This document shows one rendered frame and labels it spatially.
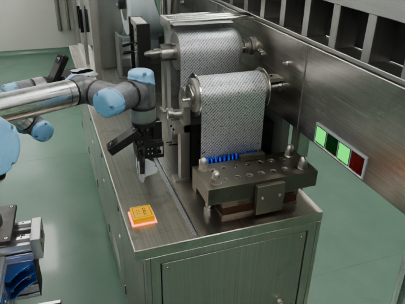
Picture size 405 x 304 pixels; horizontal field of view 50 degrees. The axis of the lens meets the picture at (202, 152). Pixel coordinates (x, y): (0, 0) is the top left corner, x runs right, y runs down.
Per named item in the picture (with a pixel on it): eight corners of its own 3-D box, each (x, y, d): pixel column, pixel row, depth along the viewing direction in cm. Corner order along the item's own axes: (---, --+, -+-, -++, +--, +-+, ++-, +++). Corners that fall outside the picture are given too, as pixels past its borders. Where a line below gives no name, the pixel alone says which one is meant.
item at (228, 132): (200, 160, 156) (200, 113, 147) (260, 151, 163) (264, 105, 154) (200, 161, 155) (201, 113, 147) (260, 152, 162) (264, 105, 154)
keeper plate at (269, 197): (253, 212, 148) (255, 184, 143) (279, 206, 151) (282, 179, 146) (256, 216, 146) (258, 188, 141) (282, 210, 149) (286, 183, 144)
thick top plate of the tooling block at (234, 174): (192, 181, 153) (192, 166, 150) (292, 163, 165) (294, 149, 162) (207, 205, 140) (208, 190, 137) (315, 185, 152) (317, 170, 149)
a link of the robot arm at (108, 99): (84, 113, 120) (113, 101, 128) (113, 123, 114) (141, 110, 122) (81, 85, 116) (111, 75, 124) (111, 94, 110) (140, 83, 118)
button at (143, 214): (129, 213, 148) (129, 207, 146) (150, 209, 150) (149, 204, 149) (134, 225, 142) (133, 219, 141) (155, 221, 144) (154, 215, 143)
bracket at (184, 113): (170, 177, 169) (169, 103, 154) (186, 174, 171) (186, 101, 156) (174, 184, 165) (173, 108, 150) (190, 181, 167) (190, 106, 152)
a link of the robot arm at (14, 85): (2, 104, 161) (-3, 81, 157) (31, 97, 167) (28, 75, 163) (10, 110, 155) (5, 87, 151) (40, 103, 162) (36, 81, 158)
